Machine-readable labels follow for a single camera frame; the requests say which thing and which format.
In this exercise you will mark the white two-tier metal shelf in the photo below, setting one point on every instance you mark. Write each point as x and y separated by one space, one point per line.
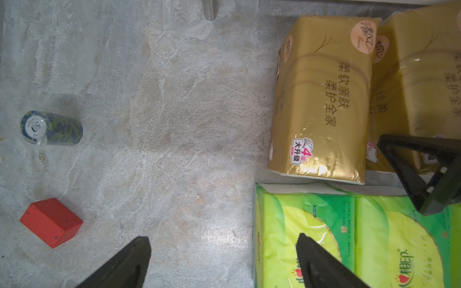
294 9

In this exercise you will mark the gold tissue pack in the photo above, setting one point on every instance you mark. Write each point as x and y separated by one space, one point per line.
321 99
416 78

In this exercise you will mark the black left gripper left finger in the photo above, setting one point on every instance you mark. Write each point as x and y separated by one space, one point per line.
126 269

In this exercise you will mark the red block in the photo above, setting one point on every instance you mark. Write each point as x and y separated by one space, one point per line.
51 221

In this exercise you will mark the green tissue pack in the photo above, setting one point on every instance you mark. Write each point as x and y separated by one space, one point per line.
283 212
397 247
455 250

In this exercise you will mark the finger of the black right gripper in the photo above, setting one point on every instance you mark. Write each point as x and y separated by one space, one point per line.
432 190

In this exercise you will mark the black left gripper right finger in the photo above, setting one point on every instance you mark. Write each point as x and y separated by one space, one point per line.
321 270

